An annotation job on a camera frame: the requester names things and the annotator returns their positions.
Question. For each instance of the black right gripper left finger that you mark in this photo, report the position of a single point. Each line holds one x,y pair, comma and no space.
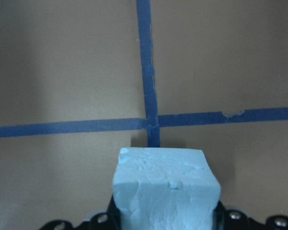
114,215

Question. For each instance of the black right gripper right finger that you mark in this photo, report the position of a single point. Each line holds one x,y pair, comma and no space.
218,217

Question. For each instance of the light blue foam block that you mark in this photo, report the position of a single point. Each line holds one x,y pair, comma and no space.
165,189

